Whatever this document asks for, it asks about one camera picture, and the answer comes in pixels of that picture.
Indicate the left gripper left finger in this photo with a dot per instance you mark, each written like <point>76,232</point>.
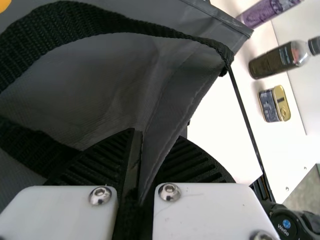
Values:
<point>62,212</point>

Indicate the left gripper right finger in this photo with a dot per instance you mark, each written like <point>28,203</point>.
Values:
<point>205,212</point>

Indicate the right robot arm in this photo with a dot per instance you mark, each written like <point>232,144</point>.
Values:
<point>295,222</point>

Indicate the rectangular tin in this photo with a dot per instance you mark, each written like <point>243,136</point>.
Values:
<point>275,105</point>

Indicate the dark coffee bottle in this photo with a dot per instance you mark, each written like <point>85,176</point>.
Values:
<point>270,62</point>

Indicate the purple can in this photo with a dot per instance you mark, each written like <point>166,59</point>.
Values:
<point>260,12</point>

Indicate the black strip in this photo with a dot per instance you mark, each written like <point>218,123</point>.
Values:
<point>243,112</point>

